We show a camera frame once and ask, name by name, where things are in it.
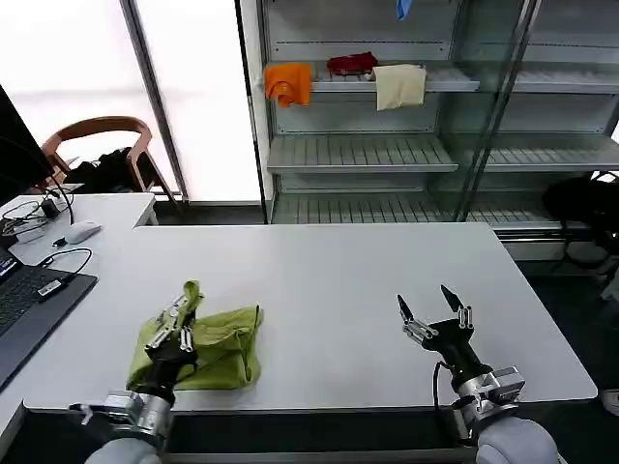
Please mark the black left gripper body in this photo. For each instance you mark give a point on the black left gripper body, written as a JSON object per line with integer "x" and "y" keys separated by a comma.
{"x": 167, "y": 360}

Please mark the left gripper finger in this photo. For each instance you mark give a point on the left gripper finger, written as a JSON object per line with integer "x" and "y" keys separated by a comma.
{"x": 164, "y": 326}
{"x": 186, "y": 338}

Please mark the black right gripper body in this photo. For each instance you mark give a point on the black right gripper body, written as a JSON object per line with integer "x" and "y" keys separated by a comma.
{"x": 452, "y": 345}

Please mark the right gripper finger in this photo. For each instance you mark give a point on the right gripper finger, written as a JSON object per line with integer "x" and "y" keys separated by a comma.
{"x": 463, "y": 314}
{"x": 411, "y": 321}

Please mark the green shirt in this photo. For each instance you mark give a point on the green shirt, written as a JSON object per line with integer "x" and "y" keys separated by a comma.
{"x": 222, "y": 348}

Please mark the black dongle with white label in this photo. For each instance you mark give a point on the black dongle with white label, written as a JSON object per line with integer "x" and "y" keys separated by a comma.
{"x": 50, "y": 287}

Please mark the white computer mouse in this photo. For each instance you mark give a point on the white computer mouse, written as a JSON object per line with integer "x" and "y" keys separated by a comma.
{"x": 82, "y": 232}

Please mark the small black plug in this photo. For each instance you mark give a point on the small black plug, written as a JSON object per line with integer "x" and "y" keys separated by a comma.
{"x": 59, "y": 240}

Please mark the black laptop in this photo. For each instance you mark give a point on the black laptop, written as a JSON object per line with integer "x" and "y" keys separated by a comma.
{"x": 29, "y": 314}

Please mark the black power adapter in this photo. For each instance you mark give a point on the black power adapter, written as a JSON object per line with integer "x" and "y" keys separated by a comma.
{"x": 50, "y": 209}

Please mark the black clothing pile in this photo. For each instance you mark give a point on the black clothing pile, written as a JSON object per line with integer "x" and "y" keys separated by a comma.
{"x": 106, "y": 169}

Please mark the grey metal shelf with cloths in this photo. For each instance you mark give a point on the grey metal shelf with cloths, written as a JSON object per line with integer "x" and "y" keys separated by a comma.
{"x": 362, "y": 154}

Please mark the empty grey metal shelf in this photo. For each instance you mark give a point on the empty grey metal shelf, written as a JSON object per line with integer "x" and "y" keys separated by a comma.
{"x": 546, "y": 154}

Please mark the brown wooden chair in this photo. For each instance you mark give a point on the brown wooden chair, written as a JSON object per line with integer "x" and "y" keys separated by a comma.
{"x": 97, "y": 126}

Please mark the black monitor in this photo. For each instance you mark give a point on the black monitor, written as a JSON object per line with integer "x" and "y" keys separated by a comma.
{"x": 14, "y": 145}

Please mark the grey metal post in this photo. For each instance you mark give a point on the grey metal post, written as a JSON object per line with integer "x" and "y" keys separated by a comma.
{"x": 503, "y": 101}

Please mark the dark window frame post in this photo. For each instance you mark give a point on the dark window frame post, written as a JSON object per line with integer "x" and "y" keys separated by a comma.
{"x": 155, "y": 96}

